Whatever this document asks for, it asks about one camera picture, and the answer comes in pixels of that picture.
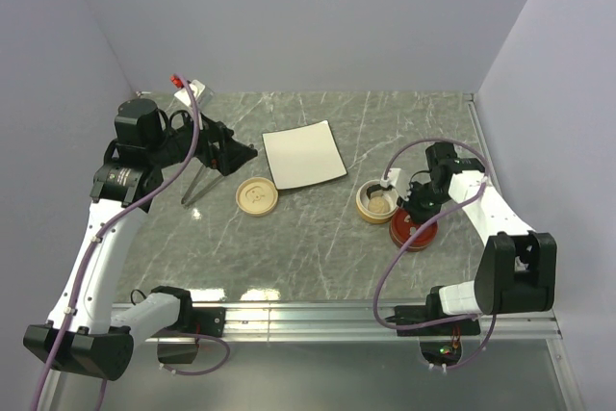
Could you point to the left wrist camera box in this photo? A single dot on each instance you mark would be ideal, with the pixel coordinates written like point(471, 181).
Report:
point(138, 124)

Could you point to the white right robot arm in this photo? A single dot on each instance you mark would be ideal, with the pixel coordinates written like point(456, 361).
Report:
point(516, 272)

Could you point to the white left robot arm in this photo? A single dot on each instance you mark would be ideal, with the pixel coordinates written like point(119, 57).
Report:
point(81, 335)

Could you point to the salmon sushi roll toy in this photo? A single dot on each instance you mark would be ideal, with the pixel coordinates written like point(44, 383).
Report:
point(372, 189)

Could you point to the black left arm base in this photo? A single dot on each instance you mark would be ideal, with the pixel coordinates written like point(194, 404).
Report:
point(202, 329)

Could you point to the white square plate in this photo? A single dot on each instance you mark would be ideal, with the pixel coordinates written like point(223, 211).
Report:
point(303, 156)

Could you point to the beige white-lined bowl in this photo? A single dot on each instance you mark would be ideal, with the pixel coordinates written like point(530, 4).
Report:
point(361, 203)

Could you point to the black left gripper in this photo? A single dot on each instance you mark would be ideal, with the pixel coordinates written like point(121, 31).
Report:
point(233, 152)

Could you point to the beige round lid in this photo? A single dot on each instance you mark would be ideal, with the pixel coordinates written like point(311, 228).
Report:
point(257, 196)

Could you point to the steel-lined red bowl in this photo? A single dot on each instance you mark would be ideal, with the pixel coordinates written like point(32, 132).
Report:
point(419, 244)

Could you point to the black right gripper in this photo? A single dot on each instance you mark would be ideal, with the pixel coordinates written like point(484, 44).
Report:
point(417, 215)

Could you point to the steamed bun toy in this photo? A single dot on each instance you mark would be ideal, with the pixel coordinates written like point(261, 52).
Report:
point(378, 205)

